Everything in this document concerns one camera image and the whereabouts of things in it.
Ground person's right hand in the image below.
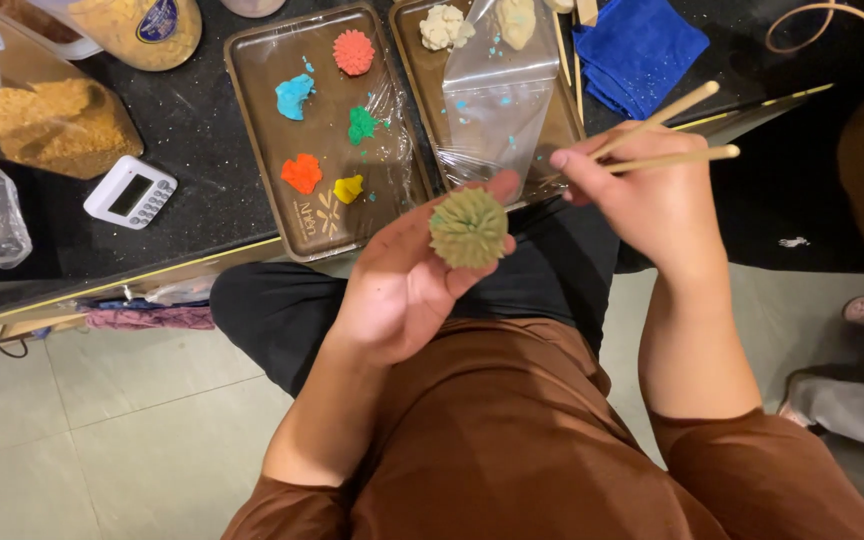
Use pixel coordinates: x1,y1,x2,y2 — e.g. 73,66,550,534
549,122,731,277

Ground person's left hand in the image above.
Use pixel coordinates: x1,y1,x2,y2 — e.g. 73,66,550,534
330,171,523,369

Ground long wooden stick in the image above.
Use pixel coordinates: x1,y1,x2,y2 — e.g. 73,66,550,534
588,80,721,161
603,144,741,176

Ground green dough flower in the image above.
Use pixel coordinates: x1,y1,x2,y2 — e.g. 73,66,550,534
428,186,510,270

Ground thin wooden stick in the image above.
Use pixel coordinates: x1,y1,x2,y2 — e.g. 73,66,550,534
551,10,573,87
571,30,587,126

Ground clear plastic zip bag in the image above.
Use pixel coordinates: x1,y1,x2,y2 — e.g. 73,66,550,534
441,0,562,202

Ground blue cloth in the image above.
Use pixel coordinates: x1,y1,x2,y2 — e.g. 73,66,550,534
572,0,711,122

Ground cream dough lump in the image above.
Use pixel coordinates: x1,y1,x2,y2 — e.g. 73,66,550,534
495,0,538,52

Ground plain brown tray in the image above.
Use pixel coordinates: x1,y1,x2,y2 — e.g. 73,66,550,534
388,0,588,209

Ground crumpled clear plastic wrap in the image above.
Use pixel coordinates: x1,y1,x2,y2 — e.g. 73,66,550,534
363,71,420,207

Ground white dough flower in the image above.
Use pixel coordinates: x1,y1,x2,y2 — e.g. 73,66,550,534
418,3,477,53

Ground green dough lump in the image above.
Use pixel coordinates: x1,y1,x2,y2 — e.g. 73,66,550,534
347,105,381,147

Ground yellow dough lump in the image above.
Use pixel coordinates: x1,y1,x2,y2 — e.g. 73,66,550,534
332,174,366,206

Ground coral dough flower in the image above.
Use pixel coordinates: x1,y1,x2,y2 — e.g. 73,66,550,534
332,29,377,78

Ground brown tray with gold print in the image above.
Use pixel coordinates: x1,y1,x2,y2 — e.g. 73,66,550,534
223,2,434,263

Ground orange dough lump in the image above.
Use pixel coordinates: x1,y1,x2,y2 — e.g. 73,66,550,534
280,153,324,196

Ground blue dough lump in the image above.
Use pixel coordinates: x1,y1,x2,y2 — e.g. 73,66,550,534
275,73,318,122

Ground person's brown shirt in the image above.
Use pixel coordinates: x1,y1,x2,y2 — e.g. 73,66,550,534
220,318,864,540

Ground person's black trousers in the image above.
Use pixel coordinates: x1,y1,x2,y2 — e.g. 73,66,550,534
208,196,622,399

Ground pale round cup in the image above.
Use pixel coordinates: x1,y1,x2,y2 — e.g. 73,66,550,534
219,0,288,19

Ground white digital timer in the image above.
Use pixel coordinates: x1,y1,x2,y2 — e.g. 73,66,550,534
83,154,179,231

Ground purple cloth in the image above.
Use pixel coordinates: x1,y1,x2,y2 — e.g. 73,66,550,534
84,302,217,332

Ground jar of yellow flakes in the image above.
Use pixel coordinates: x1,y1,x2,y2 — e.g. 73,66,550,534
30,0,204,73

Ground clear container of brown crumbs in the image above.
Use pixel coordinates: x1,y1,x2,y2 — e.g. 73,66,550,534
0,0,145,181

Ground clear lidded plastic container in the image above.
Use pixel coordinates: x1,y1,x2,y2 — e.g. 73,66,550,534
0,0,105,62

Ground tan cord loop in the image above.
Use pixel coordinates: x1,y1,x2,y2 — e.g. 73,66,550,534
765,2,864,55

